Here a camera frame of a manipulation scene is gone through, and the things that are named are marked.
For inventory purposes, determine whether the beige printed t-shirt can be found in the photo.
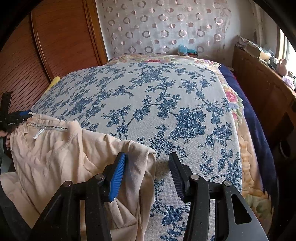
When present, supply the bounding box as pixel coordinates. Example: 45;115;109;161
1;114;156;240

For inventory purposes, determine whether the person's left hand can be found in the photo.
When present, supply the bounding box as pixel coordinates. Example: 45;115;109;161
0;130;11;150

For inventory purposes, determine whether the pink floral quilt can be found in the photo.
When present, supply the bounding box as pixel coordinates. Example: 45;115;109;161
109;55;273;232

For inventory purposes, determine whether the yellow plush toy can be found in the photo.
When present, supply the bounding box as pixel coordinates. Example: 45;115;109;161
45;76;60;93

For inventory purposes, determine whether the dark blue blanket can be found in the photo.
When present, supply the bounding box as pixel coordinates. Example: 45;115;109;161
219;65;278;206

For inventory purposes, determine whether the brown wooden wardrobe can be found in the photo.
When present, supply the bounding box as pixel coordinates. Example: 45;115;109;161
1;0;107;112

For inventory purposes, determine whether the blue floral white bedsheet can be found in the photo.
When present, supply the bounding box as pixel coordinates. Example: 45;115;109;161
32;59;242;240

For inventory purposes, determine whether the wooden side cabinet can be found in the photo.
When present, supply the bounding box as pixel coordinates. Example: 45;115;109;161
231;45;296;149

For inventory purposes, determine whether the circle patterned sheer curtain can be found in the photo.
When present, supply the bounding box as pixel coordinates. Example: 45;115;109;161
96;0;231;60

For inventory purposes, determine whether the pink bottle on cabinet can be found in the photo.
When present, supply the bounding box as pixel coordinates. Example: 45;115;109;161
276;58;288;76

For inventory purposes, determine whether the blue tissue box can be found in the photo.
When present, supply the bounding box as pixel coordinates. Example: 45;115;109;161
178;45;198;58

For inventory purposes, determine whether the cardboard box on cabinet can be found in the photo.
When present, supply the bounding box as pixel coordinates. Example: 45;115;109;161
245;45;271;61

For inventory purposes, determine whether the hanging window curtain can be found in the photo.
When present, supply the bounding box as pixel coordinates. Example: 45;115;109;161
250;0;266;47

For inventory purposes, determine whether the window with wooden frame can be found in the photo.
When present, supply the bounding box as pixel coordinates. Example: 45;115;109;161
276;26;295;74

